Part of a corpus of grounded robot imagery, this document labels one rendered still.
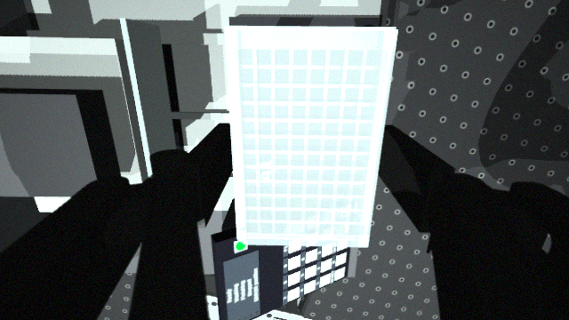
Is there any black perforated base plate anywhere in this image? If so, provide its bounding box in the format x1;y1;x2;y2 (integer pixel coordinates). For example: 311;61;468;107
298;0;569;320

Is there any white multi-well plate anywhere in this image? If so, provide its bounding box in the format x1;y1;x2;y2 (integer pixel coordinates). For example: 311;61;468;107
224;26;398;247

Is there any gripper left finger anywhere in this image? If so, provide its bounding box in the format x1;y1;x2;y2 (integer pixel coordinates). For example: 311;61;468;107
0;123;233;320

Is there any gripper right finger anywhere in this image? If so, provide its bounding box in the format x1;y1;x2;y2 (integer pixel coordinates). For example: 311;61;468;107
378;125;569;320

